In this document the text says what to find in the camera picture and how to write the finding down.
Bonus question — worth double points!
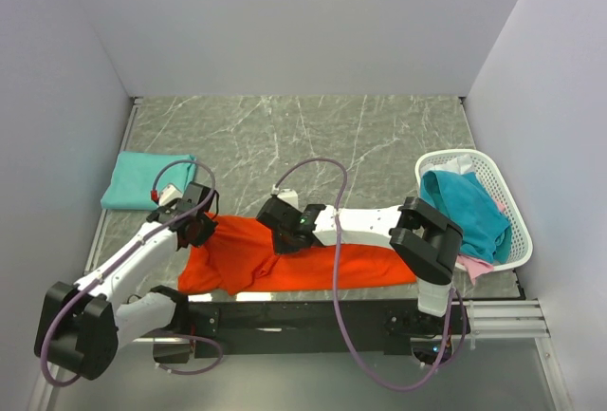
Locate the orange t-shirt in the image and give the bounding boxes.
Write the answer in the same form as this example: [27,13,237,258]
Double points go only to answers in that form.
[177,215,415,295]

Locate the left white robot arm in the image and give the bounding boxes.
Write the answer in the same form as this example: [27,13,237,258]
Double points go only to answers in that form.
[34,182,218,383]

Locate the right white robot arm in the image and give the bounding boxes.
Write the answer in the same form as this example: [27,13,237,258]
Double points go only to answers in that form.
[256,196,464,334]

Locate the folded mint green t-shirt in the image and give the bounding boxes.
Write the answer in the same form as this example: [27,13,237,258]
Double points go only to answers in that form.
[101,151,196,211]

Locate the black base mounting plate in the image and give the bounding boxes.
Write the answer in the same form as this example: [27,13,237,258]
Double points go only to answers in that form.
[186,299,469,363]

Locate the teal t-shirt in basket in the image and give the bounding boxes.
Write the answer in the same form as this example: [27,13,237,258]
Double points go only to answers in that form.
[420,170,512,264]

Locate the white garment in basket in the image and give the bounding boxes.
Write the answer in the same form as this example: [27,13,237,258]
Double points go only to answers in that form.
[420,154,474,176]

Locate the pink garment in basket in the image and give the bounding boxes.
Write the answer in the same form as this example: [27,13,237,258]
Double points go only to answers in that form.
[457,196,511,284]

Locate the white plastic laundry basket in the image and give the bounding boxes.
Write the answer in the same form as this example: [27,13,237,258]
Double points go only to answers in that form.
[415,149,533,272]

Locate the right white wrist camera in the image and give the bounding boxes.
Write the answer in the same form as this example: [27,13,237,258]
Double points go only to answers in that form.
[270,186,299,209]

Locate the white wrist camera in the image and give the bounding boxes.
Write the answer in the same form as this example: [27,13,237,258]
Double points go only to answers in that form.
[270,186,299,209]
[151,183,183,206]

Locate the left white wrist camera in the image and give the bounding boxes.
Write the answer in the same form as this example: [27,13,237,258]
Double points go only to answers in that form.
[151,183,183,206]

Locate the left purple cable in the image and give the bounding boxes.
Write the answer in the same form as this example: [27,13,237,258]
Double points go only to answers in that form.
[40,159,225,387]

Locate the aluminium frame rail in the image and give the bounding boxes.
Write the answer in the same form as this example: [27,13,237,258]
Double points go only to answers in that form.
[465,299,550,349]

